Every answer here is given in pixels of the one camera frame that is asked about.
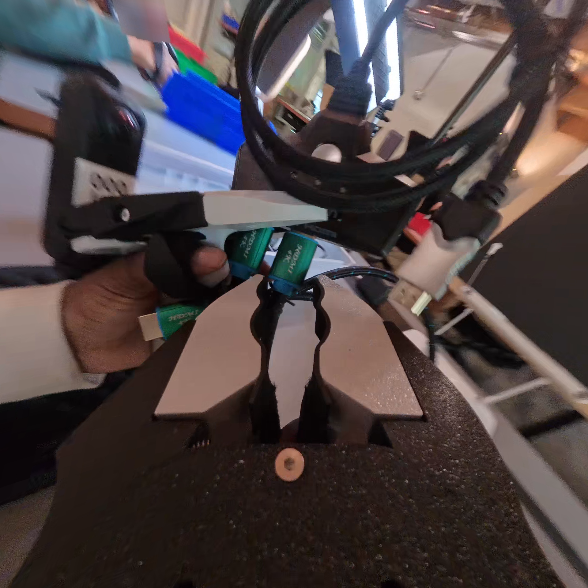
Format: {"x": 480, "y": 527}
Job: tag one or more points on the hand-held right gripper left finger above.
{"x": 211, "y": 367}

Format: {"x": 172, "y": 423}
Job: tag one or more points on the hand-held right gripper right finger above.
{"x": 367, "y": 367}

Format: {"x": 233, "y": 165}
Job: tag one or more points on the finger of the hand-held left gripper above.
{"x": 262, "y": 209}

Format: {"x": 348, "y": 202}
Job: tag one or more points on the person's left forearm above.
{"x": 32, "y": 344}

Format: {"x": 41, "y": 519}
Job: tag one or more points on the another person's forearm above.
{"x": 151, "y": 55}

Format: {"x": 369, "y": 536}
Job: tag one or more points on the person's left hand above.
{"x": 110, "y": 317}

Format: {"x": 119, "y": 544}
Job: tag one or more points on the blue plastic bin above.
{"x": 202, "y": 110}

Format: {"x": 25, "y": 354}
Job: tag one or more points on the green plastic bin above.
{"x": 195, "y": 69}

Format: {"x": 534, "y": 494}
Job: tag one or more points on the red plastic bin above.
{"x": 186, "y": 43}
{"x": 419, "y": 224}

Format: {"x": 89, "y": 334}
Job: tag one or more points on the grey monitor stand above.
{"x": 285, "y": 46}

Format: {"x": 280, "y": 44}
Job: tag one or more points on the LED light panel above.
{"x": 363, "y": 27}

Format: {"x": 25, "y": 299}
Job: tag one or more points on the black light stand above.
{"x": 477, "y": 87}

